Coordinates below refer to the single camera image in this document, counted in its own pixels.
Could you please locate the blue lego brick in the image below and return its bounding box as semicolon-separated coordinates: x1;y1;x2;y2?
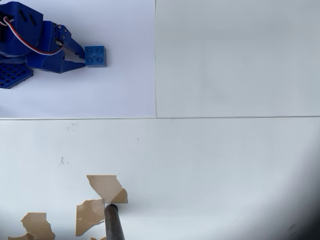
84;44;108;69

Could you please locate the white paper sheet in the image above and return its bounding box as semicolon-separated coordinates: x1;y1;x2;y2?
0;0;158;119

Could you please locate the dark metal pole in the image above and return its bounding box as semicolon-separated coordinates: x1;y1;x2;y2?
103;203;126;240

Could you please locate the blue grid base plate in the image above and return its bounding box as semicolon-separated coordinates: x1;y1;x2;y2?
0;61;35;90

